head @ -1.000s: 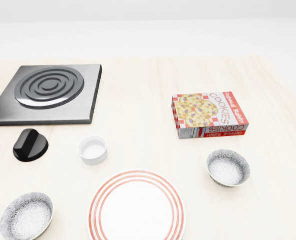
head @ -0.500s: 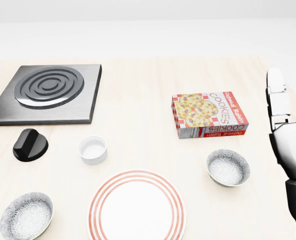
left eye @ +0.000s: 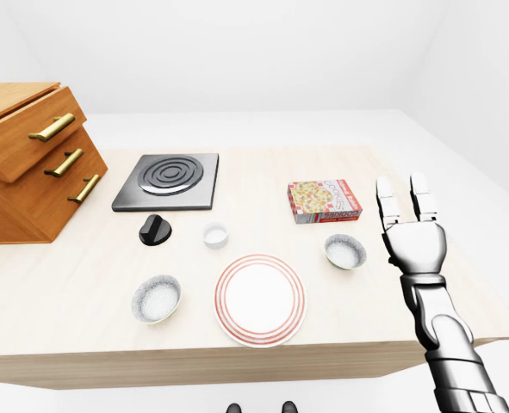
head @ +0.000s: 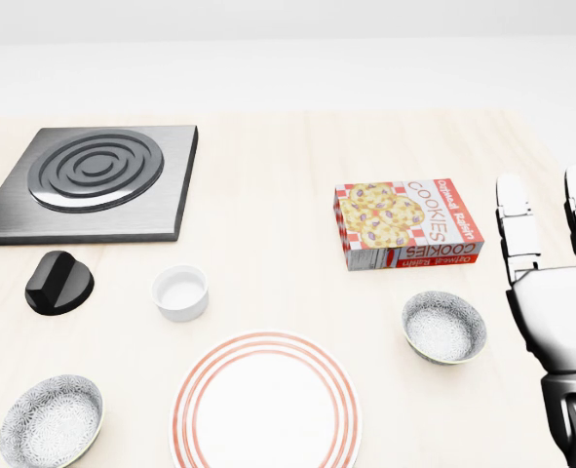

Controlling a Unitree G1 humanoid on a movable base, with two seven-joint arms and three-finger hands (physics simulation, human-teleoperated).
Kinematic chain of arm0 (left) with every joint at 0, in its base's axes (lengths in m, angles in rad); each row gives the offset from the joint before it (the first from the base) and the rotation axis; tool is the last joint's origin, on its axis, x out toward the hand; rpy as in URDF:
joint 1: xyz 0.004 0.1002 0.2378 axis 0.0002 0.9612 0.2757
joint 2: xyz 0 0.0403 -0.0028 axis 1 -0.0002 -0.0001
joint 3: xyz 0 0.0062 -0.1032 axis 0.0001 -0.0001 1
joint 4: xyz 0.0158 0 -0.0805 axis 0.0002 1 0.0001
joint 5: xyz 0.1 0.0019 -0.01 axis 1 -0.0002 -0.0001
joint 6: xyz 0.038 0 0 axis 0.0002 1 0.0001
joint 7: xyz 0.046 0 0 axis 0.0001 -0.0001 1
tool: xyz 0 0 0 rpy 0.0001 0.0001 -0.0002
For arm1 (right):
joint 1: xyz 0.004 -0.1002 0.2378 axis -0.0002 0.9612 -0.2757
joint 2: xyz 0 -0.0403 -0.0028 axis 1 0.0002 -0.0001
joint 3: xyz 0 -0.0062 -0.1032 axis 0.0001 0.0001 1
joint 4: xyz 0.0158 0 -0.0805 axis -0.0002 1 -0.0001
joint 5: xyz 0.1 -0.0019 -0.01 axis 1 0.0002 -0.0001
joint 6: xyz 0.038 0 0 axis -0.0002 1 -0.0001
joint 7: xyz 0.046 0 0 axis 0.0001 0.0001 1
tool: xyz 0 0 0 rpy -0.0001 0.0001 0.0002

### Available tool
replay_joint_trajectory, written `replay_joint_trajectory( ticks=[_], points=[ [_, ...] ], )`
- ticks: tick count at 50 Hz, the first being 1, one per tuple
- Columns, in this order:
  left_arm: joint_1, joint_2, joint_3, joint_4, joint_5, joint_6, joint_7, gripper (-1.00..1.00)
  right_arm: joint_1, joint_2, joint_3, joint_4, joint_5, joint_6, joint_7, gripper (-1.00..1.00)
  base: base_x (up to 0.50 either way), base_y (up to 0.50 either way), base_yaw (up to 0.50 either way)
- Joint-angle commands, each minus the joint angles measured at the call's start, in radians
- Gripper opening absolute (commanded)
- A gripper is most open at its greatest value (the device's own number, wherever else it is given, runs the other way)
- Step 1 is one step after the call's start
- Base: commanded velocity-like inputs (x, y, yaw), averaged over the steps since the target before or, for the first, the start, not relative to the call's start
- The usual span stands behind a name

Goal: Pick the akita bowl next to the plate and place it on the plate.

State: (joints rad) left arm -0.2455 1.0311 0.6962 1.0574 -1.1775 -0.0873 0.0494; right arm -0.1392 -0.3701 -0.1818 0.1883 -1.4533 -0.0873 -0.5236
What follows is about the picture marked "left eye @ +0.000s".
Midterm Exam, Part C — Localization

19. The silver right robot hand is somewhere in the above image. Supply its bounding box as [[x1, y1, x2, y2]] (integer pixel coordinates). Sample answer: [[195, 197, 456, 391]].
[[375, 172, 447, 278]]

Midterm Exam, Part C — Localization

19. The small speckled bowl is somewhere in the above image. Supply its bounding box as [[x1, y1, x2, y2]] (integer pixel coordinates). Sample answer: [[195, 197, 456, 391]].
[[324, 233, 368, 272]]

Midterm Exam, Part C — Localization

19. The white plate with red rings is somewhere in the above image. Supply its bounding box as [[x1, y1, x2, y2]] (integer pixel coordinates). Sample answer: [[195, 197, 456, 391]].
[[213, 253, 308, 348]]

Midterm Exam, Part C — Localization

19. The flat dark stove plate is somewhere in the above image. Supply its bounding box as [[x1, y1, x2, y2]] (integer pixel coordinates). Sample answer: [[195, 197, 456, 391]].
[[111, 152, 220, 213]]

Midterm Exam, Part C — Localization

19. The large speckled bowl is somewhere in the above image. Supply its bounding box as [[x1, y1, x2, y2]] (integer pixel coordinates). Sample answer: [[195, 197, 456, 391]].
[[130, 274, 183, 325]]

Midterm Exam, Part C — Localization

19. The printed cookie box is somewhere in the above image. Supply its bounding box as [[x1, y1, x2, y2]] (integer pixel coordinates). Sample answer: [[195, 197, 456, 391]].
[[287, 179, 364, 225]]

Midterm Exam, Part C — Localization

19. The small white ramekin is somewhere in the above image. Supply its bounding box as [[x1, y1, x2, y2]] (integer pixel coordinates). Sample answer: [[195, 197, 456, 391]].
[[202, 221, 230, 250]]

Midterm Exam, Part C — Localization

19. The round black stove knob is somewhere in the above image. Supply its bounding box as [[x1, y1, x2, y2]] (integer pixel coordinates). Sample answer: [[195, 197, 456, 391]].
[[138, 214, 173, 247]]

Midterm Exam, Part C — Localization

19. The small wooden drawer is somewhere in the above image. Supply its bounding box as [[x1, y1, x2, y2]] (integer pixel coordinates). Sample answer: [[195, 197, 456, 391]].
[[47, 158, 109, 243]]

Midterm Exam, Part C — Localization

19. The medium wooden drawer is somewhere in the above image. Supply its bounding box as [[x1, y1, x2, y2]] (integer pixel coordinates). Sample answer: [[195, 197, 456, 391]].
[[4, 126, 104, 185]]

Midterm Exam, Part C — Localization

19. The wooden cabinet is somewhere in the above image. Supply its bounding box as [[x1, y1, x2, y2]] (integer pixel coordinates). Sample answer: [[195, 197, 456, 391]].
[[0, 82, 109, 245]]

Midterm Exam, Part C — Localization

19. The large wooden drawer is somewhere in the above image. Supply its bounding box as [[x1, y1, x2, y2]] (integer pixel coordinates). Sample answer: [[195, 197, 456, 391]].
[[0, 86, 88, 184]]

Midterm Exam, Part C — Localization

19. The short brass drawer handle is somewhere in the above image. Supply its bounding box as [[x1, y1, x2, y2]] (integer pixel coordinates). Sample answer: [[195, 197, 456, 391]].
[[67, 174, 102, 205]]

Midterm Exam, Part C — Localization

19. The medium brass drawer handle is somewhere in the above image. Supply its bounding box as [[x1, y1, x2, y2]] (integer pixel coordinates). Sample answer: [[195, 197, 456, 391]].
[[43, 148, 85, 178]]

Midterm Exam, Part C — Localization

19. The long brass drawer handle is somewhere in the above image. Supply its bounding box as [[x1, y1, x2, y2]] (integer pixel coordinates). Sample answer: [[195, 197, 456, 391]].
[[28, 113, 77, 144]]

